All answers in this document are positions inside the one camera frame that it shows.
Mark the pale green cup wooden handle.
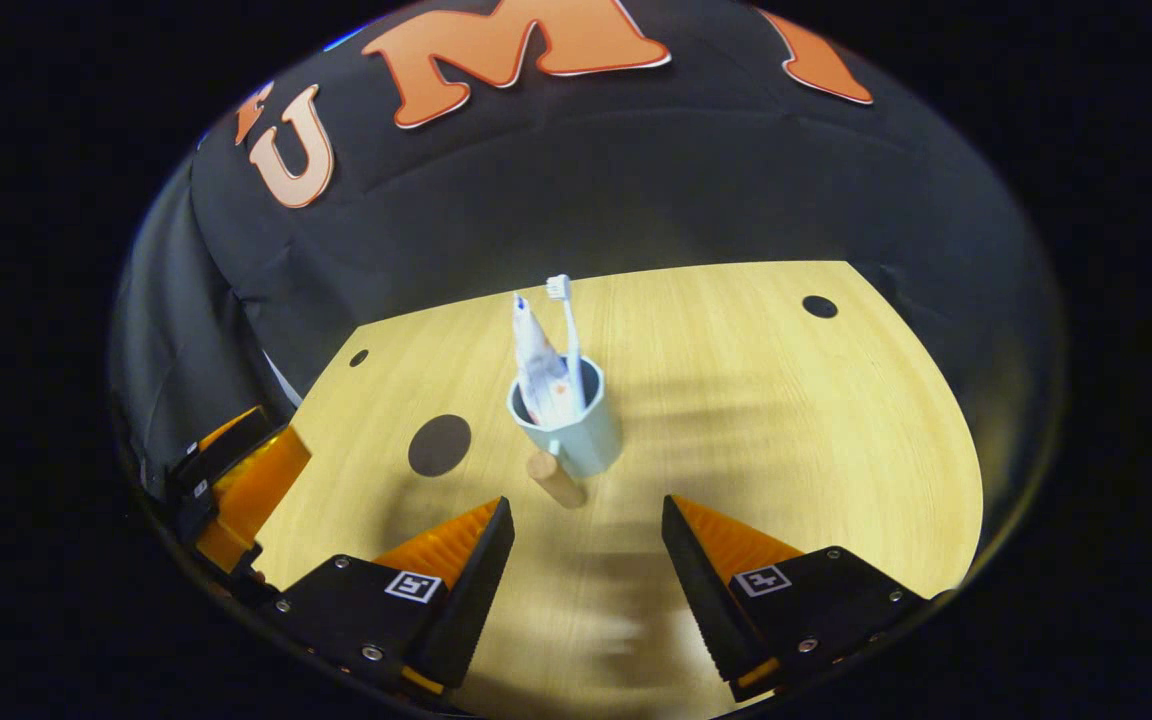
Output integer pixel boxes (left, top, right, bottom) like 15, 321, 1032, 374
506, 356, 625, 509

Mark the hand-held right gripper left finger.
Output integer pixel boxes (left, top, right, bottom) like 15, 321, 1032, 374
261, 495, 517, 696

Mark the light wooden desktop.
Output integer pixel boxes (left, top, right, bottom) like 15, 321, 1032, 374
251, 260, 985, 720

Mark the white toothpaste tube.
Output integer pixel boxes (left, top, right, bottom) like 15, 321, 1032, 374
511, 292, 577, 429

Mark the white toothbrush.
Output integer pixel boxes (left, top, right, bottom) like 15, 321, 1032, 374
546, 274, 587, 416

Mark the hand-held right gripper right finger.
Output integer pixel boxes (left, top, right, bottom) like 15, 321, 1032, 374
661, 494, 957, 703

